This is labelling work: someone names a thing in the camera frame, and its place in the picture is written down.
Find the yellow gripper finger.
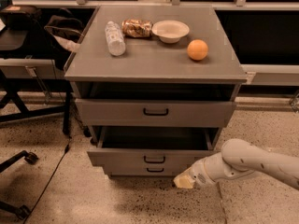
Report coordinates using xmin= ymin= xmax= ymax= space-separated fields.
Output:
xmin=174 ymin=168 xmax=196 ymax=189

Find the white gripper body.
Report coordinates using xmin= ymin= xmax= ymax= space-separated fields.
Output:
xmin=190 ymin=152 xmax=247 ymax=187

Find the grey drawer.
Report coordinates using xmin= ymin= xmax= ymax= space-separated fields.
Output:
xmin=88 ymin=126 xmax=221 ymax=168
xmin=103 ymin=166 xmax=187 ymax=177
xmin=75 ymin=99 xmax=235 ymax=128

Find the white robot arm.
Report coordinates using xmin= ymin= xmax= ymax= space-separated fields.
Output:
xmin=174 ymin=139 xmax=299 ymax=189

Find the grey bottom drawer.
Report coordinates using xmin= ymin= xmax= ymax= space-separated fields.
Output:
xmin=103 ymin=166 xmax=187 ymax=177

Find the grey drawer cabinet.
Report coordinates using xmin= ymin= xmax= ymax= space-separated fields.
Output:
xmin=64 ymin=5 xmax=248 ymax=180

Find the grey top drawer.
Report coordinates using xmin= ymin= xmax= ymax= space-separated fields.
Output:
xmin=75 ymin=99 xmax=235 ymax=128

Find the orange ball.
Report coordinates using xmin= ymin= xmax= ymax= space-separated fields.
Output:
xmin=187 ymin=39 xmax=208 ymax=61

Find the white bowl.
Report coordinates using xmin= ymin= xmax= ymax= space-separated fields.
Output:
xmin=152 ymin=21 xmax=190 ymax=44

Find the black chair base with casters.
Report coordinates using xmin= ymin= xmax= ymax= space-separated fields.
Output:
xmin=0 ymin=150 xmax=38 ymax=220

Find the crumpled chip bag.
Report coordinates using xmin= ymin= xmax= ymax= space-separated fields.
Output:
xmin=121 ymin=19 xmax=152 ymax=38

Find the clear plastic water bottle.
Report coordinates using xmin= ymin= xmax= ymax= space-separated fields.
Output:
xmin=105 ymin=21 xmax=126 ymax=56

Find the dark bag on chair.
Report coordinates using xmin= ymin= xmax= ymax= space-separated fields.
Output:
xmin=44 ymin=15 xmax=84 ymax=52

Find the grey side desk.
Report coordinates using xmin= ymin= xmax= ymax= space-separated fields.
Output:
xmin=0 ymin=59 xmax=64 ymax=79

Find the black office chair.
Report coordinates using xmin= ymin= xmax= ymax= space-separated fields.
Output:
xmin=0 ymin=5 xmax=73 ymax=135

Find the black floor cable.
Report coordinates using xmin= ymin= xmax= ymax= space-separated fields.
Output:
xmin=21 ymin=87 xmax=82 ymax=224

